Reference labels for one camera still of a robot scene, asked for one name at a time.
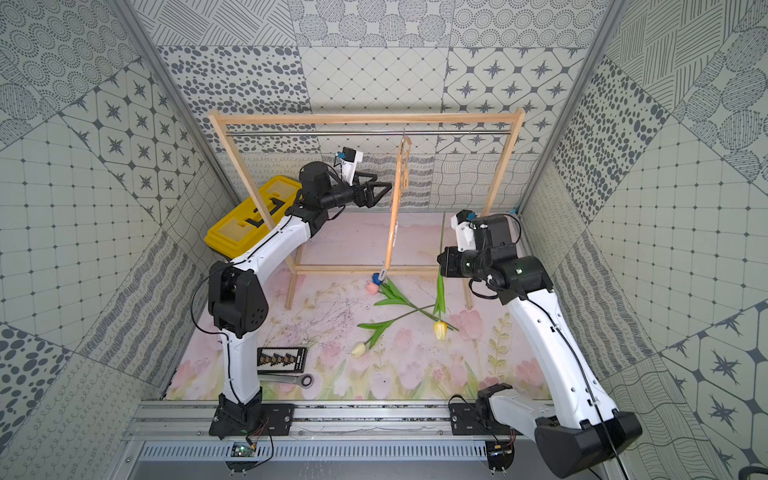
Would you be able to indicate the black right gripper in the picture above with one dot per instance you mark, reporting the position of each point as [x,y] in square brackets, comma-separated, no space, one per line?
[448,261]

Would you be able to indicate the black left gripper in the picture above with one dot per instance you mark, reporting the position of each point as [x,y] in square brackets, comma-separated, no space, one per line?
[359,193]

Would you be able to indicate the beige wavy clothes hanger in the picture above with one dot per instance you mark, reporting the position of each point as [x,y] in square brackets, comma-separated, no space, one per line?
[400,185]

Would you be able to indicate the yellow tulip flower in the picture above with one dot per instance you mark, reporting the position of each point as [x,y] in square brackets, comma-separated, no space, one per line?
[440,326]

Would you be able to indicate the pink tulip flower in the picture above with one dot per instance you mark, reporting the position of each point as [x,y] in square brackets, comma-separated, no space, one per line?
[393,296]

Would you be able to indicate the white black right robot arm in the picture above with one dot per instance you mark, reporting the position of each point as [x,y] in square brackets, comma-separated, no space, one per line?
[582,427]

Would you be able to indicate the floral pink table mat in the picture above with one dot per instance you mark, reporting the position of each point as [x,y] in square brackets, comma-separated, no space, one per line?
[408,361]

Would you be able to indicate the cream white tulip flower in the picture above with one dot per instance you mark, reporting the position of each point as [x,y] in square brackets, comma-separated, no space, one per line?
[377,329]

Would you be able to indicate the yellow black toolbox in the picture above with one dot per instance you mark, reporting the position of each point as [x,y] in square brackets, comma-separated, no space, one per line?
[243,227]

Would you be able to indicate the silver ratchet wrench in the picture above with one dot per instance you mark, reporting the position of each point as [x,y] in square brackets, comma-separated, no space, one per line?
[304,381]

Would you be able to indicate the black bit set case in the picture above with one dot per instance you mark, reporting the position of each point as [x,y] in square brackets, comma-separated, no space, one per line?
[281,360]

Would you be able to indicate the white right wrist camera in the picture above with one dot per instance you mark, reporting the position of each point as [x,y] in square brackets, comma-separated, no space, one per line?
[462,226]

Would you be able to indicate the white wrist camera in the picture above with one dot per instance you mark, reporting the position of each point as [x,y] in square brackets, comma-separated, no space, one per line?
[349,159]
[462,226]

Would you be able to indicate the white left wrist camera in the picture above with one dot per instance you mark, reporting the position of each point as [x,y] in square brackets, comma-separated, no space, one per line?
[349,159]

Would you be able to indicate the wooden clothes rack frame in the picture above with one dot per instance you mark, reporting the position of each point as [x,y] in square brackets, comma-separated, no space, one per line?
[328,188]

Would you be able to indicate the aluminium rail base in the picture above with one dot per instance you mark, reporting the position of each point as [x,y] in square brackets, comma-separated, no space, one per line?
[313,431]

